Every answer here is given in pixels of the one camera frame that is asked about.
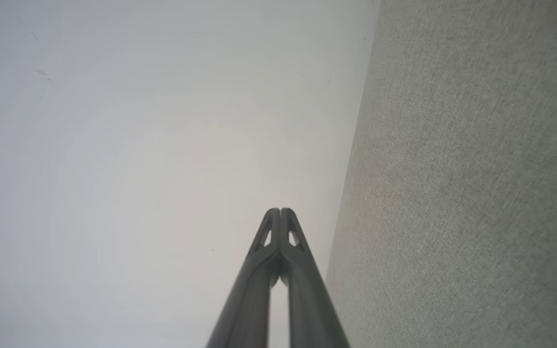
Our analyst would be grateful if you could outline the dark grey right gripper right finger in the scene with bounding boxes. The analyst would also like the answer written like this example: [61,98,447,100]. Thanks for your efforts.
[280,208,351,348]

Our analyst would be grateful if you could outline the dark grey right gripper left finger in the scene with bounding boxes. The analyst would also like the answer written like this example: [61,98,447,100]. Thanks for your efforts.
[206,208,281,348]

